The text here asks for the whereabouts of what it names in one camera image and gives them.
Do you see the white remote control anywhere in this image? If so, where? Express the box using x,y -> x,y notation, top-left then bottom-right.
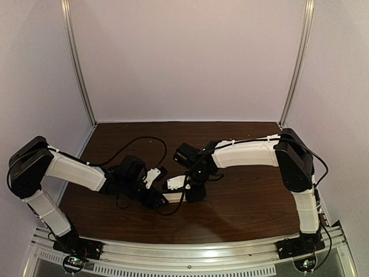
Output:
160,192 -> 186,203

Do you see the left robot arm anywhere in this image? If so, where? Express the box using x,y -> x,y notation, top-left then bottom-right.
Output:
6,136 -> 167,238

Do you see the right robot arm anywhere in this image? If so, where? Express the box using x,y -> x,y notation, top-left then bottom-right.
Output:
167,128 -> 321,243

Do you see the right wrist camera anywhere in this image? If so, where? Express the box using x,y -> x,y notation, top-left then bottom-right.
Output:
162,175 -> 190,192

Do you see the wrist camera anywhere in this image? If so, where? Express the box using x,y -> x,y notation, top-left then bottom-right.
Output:
162,175 -> 190,192
143,167 -> 168,189

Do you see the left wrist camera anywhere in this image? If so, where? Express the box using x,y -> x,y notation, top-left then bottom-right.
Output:
143,167 -> 168,189

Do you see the right camera cable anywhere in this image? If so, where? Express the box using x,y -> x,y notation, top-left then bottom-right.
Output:
155,144 -> 220,216

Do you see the camera cable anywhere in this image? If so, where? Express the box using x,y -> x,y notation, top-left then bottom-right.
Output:
155,144 -> 220,216
86,137 -> 168,171

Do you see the left camera cable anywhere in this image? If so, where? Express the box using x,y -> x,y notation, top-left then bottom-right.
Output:
86,137 -> 168,171

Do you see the front aluminium rail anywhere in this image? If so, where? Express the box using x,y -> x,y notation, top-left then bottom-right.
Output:
20,226 -> 359,276

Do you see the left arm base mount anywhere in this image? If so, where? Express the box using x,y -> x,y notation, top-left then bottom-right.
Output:
51,230 -> 103,275

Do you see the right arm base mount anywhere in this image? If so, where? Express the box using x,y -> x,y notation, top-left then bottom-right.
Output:
275,228 -> 325,274

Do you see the left aluminium frame post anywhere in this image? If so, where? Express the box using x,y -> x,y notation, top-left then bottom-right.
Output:
61,0 -> 97,128

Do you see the aluminium frame post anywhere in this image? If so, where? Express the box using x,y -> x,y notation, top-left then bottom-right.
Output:
278,0 -> 315,129
61,0 -> 97,128

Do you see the right aluminium frame post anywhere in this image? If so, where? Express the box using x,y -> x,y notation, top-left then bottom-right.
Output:
278,0 -> 315,129

